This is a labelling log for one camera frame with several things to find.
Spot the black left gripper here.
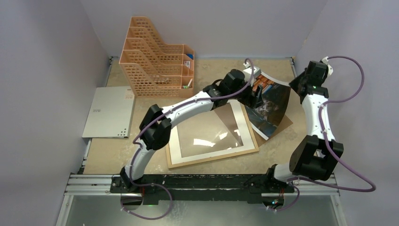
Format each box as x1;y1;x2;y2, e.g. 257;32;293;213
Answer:
228;79;263;109

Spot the printed photo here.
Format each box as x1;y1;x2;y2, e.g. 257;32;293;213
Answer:
245;72;291;140

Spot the white photo mat board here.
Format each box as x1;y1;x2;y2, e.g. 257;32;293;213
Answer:
168;100;257;165

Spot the wooden picture frame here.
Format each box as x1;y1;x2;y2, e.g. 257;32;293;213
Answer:
165;99;260;170

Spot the transparent acrylic sheet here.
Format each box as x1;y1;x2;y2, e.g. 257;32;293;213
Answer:
177;103;243;158

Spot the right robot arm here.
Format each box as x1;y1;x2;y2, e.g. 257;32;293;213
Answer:
264;59;343;192

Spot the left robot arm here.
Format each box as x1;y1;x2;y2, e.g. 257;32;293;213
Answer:
120;67;262;193

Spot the green white item in organizer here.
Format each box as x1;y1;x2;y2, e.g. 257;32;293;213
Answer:
182;78;193;89

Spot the red white item in organizer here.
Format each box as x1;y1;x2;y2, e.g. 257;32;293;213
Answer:
184;60;191;69

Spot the orange plastic file organizer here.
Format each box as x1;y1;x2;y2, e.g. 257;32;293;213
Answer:
119;16;195;98

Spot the grey booklet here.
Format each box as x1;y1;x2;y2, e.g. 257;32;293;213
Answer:
82;86;135;138

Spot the brown frame backing board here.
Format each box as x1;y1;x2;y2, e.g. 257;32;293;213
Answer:
214;104;293;146

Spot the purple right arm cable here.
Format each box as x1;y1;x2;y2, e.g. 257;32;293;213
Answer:
265;56;376;212

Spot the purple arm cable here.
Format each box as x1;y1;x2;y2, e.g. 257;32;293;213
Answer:
120;58;255;220
265;56;376;212

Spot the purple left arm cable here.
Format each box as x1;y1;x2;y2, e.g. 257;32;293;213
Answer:
120;58;255;220

